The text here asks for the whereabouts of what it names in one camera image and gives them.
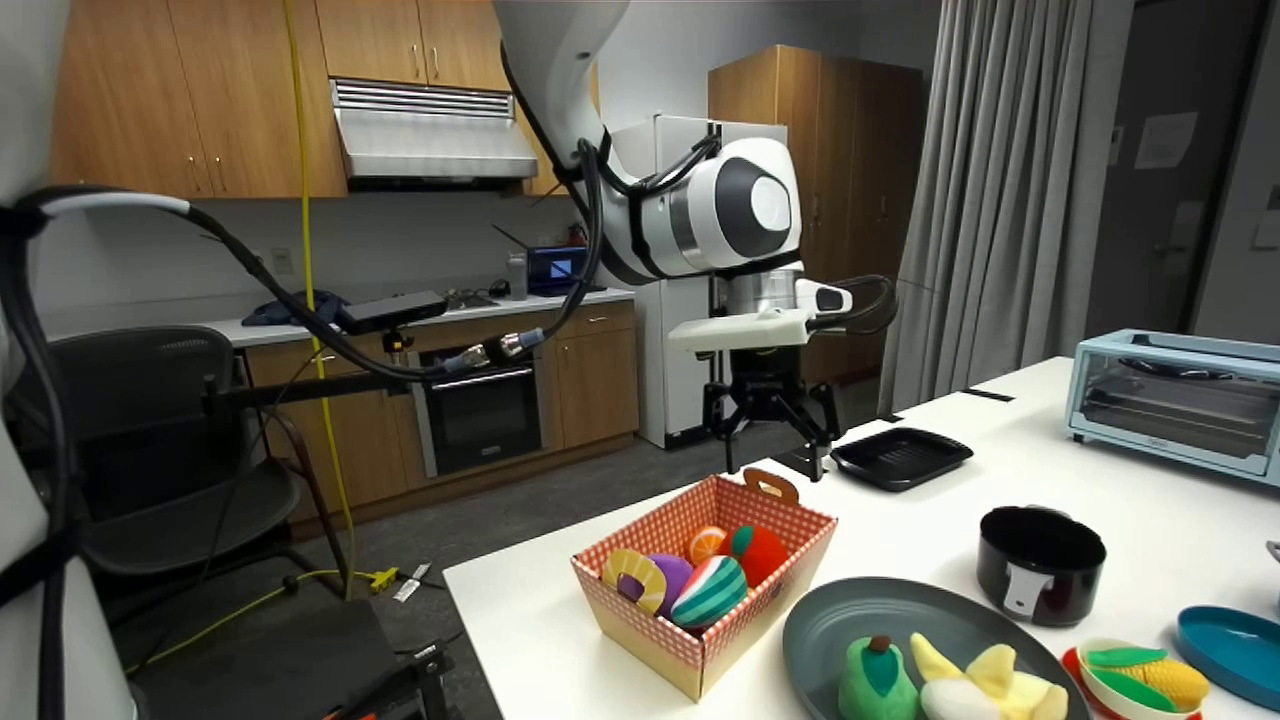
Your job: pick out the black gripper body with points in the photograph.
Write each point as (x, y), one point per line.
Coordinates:
(767, 381)

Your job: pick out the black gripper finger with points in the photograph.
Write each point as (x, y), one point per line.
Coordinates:
(724, 422)
(816, 426)

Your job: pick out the banana plush toy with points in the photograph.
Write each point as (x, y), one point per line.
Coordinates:
(980, 691)

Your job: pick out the orange plush toy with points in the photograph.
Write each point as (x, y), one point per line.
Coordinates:
(756, 551)

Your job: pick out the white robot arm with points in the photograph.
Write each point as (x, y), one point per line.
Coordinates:
(680, 197)

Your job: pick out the purple eggplant plush toy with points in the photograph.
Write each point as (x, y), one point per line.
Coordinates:
(673, 573)

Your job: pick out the watermelon slice plush toy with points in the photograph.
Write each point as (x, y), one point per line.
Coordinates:
(711, 595)

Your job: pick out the dark grey round plate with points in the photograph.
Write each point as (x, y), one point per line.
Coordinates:
(878, 606)

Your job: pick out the corn plush in bowl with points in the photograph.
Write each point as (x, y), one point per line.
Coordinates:
(1131, 683)

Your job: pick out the white refrigerator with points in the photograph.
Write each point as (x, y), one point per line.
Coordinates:
(673, 381)

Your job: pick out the black square baking tray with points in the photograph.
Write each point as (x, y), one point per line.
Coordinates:
(899, 456)

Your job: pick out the small blue screen device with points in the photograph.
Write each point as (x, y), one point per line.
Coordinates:
(554, 268)

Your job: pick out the grey curtain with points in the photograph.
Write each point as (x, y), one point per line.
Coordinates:
(1010, 190)

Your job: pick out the black built-in oven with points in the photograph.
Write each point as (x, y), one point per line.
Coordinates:
(473, 419)

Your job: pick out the red checkered cardboard basket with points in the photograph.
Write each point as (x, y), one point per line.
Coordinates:
(695, 662)

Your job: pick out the black cooking pot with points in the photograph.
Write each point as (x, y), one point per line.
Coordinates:
(1039, 567)

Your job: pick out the light blue toaster oven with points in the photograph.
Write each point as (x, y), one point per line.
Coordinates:
(1197, 400)

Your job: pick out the silver range hood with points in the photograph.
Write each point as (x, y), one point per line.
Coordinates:
(431, 134)

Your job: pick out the black office chair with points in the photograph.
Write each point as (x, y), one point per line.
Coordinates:
(171, 485)

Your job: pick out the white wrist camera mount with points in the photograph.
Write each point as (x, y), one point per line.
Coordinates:
(795, 322)

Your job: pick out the yellow donut ring plush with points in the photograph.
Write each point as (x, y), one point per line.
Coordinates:
(632, 578)

